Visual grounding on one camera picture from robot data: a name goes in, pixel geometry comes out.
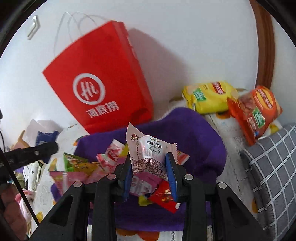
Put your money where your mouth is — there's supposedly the pink yellow candy bag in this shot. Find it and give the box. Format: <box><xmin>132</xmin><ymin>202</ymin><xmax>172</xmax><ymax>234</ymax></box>
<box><xmin>130</xmin><ymin>172</ymin><xmax>163</xmax><ymax>206</ymax></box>

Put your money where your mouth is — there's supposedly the small red snack packet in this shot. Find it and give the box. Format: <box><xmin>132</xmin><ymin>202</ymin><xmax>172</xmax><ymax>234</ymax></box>
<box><xmin>148</xmin><ymin>180</ymin><xmax>180</xmax><ymax>213</ymax></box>

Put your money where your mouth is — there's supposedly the blue snack packet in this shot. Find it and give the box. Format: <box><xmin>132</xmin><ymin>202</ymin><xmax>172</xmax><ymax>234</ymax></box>
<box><xmin>35</xmin><ymin>131</ymin><xmax>59</xmax><ymax>164</ymax></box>

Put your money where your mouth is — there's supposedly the pale pink nougat packet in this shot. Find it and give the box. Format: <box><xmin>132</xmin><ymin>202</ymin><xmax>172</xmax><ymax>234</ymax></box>
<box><xmin>126</xmin><ymin>123</ymin><xmax>178</xmax><ymax>180</ymax></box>

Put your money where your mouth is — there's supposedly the green triangular snack pack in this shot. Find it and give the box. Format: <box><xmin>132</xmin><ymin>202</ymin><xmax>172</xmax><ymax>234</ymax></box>
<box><xmin>63</xmin><ymin>153</ymin><xmax>88</xmax><ymax>172</ymax></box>

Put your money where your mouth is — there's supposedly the long pink red wrapper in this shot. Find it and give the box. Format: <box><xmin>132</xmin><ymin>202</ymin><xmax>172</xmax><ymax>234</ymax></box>
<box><xmin>177</xmin><ymin>150</ymin><xmax>190</xmax><ymax>165</ymax></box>

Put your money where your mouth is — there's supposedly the light pink snack packet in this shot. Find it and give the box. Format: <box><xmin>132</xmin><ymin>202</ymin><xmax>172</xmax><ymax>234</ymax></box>
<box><xmin>96</xmin><ymin>139</ymin><xmax>126</xmax><ymax>173</ymax></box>

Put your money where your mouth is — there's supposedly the yellow triangular snack pack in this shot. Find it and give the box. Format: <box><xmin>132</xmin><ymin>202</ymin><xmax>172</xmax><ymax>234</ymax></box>
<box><xmin>71</xmin><ymin>162</ymin><xmax>98</xmax><ymax>176</ymax></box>

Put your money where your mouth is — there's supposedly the pink silver-striped snack bag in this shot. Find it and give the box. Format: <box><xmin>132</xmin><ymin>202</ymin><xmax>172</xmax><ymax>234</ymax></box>
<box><xmin>49</xmin><ymin>170</ymin><xmax>108</xmax><ymax>195</ymax></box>

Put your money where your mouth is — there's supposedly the person left hand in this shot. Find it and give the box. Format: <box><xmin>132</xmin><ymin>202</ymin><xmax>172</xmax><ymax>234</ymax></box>
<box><xmin>1</xmin><ymin>183</ymin><xmax>27</xmax><ymax>240</ymax></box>

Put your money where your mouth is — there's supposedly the white plastic shopping bag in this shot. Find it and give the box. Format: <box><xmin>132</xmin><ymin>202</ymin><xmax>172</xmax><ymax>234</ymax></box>
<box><xmin>22</xmin><ymin>119</ymin><xmax>63</xmax><ymax>147</ymax></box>

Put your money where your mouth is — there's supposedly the yellow chips bag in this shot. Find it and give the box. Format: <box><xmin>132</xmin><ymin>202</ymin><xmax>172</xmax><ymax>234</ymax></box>
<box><xmin>182</xmin><ymin>81</ymin><xmax>238</xmax><ymax>114</ymax></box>

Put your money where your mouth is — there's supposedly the grey checked cloth with star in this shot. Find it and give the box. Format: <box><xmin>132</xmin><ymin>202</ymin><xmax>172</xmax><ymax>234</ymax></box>
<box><xmin>240</xmin><ymin>123</ymin><xmax>295</xmax><ymax>240</ymax></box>

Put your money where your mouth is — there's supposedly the red paper shopping bag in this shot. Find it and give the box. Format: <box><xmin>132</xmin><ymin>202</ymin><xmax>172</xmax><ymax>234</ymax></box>
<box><xmin>43</xmin><ymin>20</ymin><xmax>154</xmax><ymax>134</ymax></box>

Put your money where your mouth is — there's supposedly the orange chips bag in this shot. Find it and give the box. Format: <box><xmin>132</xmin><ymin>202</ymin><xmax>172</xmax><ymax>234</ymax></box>
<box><xmin>227</xmin><ymin>85</ymin><xmax>282</xmax><ymax>146</ymax></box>

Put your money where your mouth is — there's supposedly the black cable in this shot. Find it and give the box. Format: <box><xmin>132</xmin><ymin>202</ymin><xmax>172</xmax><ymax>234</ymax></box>
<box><xmin>0</xmin><ymin>129</ymin><xmax>40</xmax><ymax>227</ymax></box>

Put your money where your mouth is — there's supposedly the white wall switch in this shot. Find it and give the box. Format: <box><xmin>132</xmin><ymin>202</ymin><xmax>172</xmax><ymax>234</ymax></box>
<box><xmin>27</xmin><ymin>15</ymin><xmax>40</xmax><ymax>40</ymax></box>

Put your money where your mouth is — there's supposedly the brown wooden door frame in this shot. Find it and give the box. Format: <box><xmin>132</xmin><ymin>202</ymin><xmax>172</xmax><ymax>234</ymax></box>
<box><xmin>249</xmin><ymin>1</ymin><xmax>275</xmax><ymax>89</ymax></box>

